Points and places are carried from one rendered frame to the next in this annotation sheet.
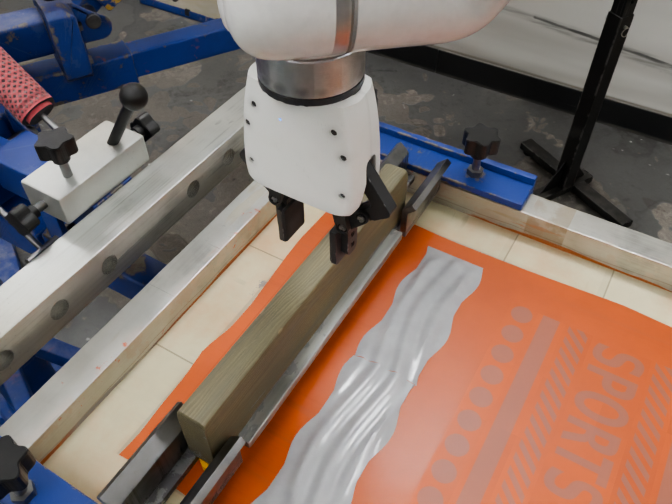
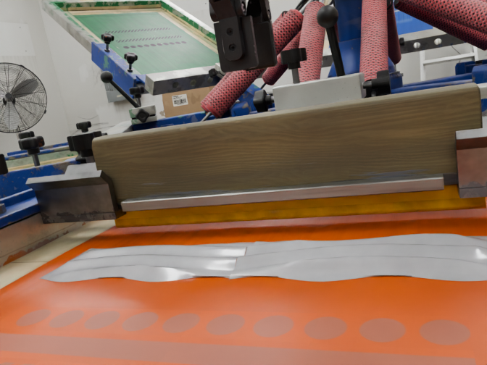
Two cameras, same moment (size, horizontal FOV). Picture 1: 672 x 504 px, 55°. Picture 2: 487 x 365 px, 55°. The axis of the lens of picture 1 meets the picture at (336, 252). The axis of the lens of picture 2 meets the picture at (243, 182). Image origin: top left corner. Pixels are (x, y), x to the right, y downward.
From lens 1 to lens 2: 66 cm
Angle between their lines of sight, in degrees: 76
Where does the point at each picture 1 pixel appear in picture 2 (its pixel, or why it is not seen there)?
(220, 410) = (106, 141)
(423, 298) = (375, 244)
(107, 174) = (315, 90)
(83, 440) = not seen: hidden behind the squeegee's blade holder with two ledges
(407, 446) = (140, 292)
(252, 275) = not seen: hidden behind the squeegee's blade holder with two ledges
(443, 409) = (196, 302)
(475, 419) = (182, 326)
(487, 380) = (259, 324)
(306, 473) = (111, 252)
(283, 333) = (184, 132)
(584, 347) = not seen: outside the picture
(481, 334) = (354, 303)
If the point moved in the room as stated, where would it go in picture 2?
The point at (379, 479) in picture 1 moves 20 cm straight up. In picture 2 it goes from (101, 287) to (34, 17)
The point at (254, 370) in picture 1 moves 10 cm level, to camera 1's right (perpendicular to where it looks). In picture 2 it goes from (145, 138) to (141, 149)
